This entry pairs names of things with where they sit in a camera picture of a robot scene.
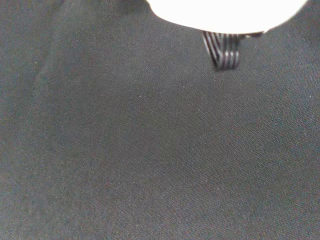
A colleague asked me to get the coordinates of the black bench cloth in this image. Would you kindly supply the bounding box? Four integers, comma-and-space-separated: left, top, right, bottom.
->
0, 0, 320, 240

